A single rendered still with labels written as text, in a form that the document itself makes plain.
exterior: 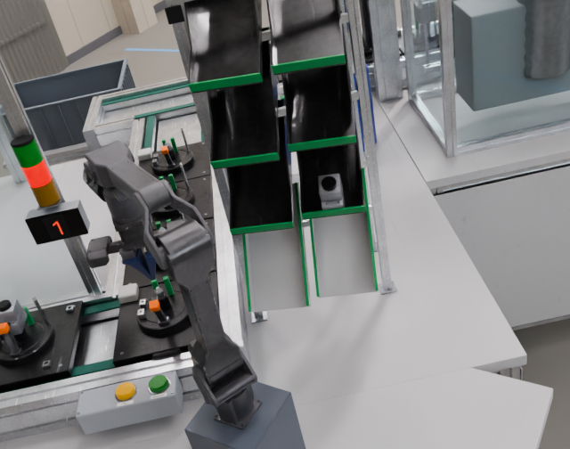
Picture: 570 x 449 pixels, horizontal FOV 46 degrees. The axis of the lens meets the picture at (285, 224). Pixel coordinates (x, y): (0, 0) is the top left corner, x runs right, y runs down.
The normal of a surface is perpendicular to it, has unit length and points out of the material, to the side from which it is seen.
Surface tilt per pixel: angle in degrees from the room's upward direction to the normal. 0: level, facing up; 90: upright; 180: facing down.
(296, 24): 25
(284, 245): 45
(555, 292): 90
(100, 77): 90
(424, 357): 0
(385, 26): 90
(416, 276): 0
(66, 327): 0
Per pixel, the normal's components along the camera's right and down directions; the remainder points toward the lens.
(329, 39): -0.18, -0.49
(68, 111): 0.12, 0.55
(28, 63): 0.86, 0.15
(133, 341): -0.18, -0.81
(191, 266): 0.59, 0.59
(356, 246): -0.16, -0.16
